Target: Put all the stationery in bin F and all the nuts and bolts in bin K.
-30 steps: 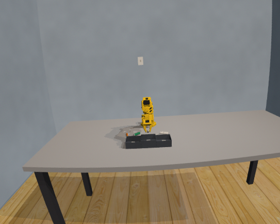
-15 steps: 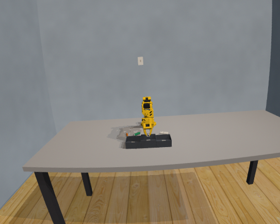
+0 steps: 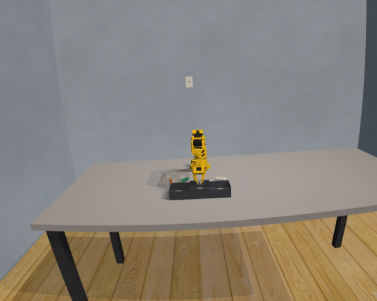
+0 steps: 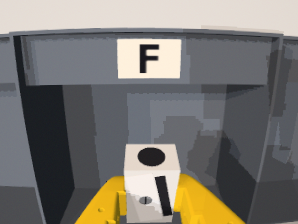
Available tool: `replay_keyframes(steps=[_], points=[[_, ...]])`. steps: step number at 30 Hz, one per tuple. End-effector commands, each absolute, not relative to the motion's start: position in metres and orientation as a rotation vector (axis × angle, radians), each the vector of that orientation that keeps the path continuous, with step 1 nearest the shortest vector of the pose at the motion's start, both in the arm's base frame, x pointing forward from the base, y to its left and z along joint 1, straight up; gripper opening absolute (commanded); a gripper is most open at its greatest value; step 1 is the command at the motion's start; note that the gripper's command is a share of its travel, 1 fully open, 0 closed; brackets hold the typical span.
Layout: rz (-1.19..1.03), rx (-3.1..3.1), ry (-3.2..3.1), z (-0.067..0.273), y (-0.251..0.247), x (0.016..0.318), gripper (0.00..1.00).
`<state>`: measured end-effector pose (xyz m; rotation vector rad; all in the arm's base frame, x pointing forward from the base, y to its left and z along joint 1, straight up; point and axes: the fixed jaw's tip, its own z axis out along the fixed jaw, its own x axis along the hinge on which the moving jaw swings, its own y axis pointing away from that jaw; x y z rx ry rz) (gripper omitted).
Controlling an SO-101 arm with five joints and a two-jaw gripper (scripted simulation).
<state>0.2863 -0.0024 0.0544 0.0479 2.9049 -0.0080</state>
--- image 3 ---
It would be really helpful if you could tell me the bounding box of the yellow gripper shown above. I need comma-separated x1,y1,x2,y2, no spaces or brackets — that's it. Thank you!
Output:
191,158,208,183

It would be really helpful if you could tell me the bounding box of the grey bin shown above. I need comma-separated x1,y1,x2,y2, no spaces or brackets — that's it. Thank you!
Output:
169,180,231,200

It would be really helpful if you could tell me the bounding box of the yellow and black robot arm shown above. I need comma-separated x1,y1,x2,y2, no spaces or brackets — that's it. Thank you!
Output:
191,130,207,159

